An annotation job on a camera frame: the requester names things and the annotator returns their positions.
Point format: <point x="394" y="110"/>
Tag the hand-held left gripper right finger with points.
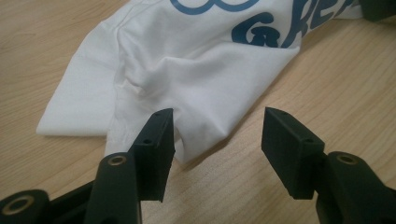
<point x="289" y="149"/>

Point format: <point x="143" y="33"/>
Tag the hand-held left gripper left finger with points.
<point x="155" y="155"/>

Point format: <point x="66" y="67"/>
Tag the white printed t-shirt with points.
<point x="193" y="71"/>

